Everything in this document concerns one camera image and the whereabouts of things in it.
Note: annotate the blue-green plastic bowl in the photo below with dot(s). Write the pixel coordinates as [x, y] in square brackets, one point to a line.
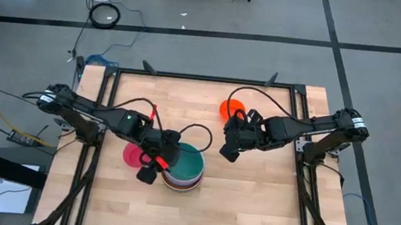
[189, 162]

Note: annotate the black aluminium table frame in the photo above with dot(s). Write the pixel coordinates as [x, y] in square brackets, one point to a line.
[204, 78]

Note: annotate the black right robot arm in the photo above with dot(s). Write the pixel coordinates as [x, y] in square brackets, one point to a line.
[316, 126]

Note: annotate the black device with green light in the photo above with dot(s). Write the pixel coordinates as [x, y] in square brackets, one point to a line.
[79, 66]

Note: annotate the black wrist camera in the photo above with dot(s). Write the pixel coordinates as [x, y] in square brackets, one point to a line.
[229, 154]
[146, 175]

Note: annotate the pale purple plastic bowl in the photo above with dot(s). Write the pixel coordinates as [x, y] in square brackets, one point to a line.
[194, 180]

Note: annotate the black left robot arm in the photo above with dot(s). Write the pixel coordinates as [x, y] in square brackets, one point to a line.
[72, 103]

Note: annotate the small pink-red plastic bowl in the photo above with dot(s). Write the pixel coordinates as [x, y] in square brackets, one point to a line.
[131, 155]

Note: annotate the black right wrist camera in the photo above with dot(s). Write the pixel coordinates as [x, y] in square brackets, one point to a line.
[229, 154]

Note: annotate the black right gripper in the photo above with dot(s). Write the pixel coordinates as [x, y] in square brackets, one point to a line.
[245, 134]

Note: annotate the small orange-red plastic bowl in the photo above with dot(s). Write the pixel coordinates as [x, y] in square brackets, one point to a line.
[225, 108]

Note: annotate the black power adapter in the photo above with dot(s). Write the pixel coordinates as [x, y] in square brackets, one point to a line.
[21, 138]

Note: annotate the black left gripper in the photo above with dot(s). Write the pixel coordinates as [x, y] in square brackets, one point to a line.
[166, 146]

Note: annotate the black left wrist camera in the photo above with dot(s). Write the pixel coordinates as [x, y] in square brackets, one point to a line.
[146, 175]

